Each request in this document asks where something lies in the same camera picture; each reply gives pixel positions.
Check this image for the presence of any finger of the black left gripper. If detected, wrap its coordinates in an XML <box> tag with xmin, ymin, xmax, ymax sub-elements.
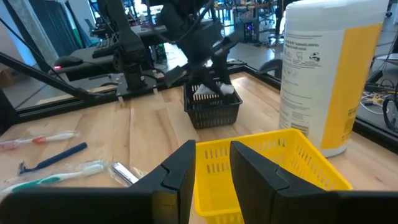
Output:
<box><xmin>214</xmin><ymin>51</ymin><xmax>233</xmax><ymax>94</ymax></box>
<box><xmin>191</xmin><ymin>65</ymin><xmax>220</xmax><ymax>96</ymax></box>

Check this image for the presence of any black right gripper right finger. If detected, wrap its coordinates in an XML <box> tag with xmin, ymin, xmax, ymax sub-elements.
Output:
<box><xmin>229</xmin><ymin>140</ymin><xmax>398</xmax><ymax>224</ymax></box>

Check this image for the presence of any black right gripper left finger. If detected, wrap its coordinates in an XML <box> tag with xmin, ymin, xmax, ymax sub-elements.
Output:
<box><xmin>0</xmin><ymin>139</ymin><xmax>197</xmax><ymax>224</ymax></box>

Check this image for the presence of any white travel toothpaste tube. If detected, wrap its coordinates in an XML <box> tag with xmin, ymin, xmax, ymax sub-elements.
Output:
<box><xmin>192</xmin><ymin>82</ymin><xmax>234</xmax><ymax>102</ymax></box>

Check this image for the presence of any silver nail clipper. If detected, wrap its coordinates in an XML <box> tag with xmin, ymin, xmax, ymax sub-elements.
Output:
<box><xmin>108</xmin><ymin>161</ymin><xmax>147</xmax><ymax>187</ymax></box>

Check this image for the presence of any green toothbrush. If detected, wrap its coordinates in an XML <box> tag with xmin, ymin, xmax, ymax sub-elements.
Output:
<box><xmin>0</xmin><ymin>159</ymin><xmax>108</xmax><ymax>195</ymax></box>

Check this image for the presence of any blue disposable razor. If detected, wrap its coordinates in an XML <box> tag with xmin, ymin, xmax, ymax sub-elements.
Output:
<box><xmin>17</xmin><ymin>142</ymin><xmax>88</xmax><ymax>175</ymax></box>

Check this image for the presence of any red toothbrush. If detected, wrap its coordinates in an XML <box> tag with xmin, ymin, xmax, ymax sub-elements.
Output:
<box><xmin>0</xmin><ymin>130</ymin><xmax>78</xmax><ymax>152</ymax></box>

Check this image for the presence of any black slotted plastic basket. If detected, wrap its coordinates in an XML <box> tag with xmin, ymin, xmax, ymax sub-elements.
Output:
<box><xmin>183</xmin><ymin>81</ymin><xmax>243</xmax><ymax>130</ymax></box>

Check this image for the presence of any yellow slotted plastic basket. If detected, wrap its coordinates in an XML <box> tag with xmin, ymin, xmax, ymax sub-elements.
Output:
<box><xmin>192</xmin><ymin>128</ymin><xmax>354</xmax><ymax>224</ymax></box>

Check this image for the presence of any black computer tower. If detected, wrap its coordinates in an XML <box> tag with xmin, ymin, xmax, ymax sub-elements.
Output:
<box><xmin>242</xmin><ymin>17</ymin><xmax>261</xmax><ymax>43</ymax></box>

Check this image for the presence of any white wipes canister yellow label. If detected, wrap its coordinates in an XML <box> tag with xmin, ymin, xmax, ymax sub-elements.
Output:
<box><xmin>278</xmin><ymin>0</ymin><xmax>390</xmax><ymax>158</ymax></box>

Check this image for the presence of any black computer keyboard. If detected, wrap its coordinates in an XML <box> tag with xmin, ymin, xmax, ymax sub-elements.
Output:
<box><xmin>92</xmin><ymin>32</ymin><xmax>121</xmax><ymax>59</ymax></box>

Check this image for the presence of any black computer mouse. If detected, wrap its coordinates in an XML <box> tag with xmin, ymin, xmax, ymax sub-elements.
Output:
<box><xmin>53</xmin><ymin>55</ymin><xmax>84</xmax><ymax>68</ymax></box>

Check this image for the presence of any black coiled cable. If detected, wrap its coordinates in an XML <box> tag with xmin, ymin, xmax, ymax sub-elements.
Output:
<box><xmin>381</xmin><ymin>95</ymin><xmax>398</xmax><ymax>132</ymax></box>

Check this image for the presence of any black metal rig frame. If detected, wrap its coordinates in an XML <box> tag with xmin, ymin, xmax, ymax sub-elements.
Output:
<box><xmin>0</xmin><ymin>51</ymin><xmax>398</xmax><ymax>153</ymax></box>

